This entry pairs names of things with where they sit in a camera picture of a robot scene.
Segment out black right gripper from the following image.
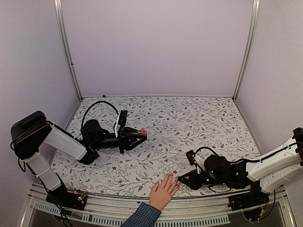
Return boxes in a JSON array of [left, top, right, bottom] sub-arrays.
[[178, 169, 229, 191]]

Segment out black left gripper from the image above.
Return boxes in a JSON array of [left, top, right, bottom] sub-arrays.
[[92, 126, 147, 153]]

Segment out pink nail polish bottle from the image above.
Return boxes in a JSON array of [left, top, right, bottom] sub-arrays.
[[138, 128, 147, 137]]

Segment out blue checked sleeve forearm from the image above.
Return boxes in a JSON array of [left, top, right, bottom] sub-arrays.
[[121, 203, 161, 227]]

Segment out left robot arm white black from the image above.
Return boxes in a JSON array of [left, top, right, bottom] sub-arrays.
[[10, 111, 147, 205]]

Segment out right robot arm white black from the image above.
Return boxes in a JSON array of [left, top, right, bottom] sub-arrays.
[[178, 127, 303, 206]]

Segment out person's bare hand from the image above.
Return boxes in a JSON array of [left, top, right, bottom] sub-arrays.
[[149, 174, 179, 211]]

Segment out floral patterned table mat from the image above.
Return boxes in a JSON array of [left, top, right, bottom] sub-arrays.
[[51, 96, 260, 197]]

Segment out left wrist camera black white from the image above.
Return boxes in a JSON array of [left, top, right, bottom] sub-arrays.
[[114, 110, 128, 138]]

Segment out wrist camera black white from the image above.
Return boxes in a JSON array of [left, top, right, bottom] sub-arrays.
[[186, 150, 203, 174], [114, 110, 128, 138]]

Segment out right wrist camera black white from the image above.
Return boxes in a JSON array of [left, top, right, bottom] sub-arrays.
[[186, 150, 203, 174]]

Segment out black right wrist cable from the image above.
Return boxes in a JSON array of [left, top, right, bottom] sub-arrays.
[[194, 146, 232, 193]]

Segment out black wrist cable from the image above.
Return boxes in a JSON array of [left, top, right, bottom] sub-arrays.
[[194, 146, 232, 193], [81, 100, 120, 126]]

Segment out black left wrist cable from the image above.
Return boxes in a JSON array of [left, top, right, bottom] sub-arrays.
[[81, 100, 120, 126]]

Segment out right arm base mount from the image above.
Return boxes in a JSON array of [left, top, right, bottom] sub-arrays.
[[228, 190, 269, 223]]

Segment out front aluminium rail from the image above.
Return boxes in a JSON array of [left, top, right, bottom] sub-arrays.
[[21, 185, 297, 227]]

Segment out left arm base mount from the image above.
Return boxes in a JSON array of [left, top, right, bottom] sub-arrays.
[[46, 178, 88, 211]]

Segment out left aluminium frame post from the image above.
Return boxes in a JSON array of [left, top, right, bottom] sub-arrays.
[[53, 0, 83, 101]]

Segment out aluminium frame post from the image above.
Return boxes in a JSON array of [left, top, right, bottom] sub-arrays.
[[53, 0, 83, 101], [232, 0, 260, 102]]

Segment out right aluminium frame post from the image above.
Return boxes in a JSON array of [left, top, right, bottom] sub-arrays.
[[232, 0, 260, 102]]

